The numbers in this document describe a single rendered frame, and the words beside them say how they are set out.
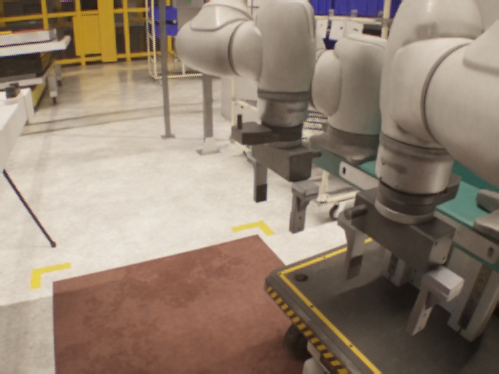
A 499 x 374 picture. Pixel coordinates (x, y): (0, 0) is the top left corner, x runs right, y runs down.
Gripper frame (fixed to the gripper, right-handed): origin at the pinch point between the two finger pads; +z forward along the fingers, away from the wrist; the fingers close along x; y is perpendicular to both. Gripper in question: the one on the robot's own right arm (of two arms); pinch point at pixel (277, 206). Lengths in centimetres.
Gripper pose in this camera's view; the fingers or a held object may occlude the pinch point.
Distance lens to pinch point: 71.6
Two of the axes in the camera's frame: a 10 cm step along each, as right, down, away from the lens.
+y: 8.8, -2.0, 4.4
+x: -4.8, -3.9, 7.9
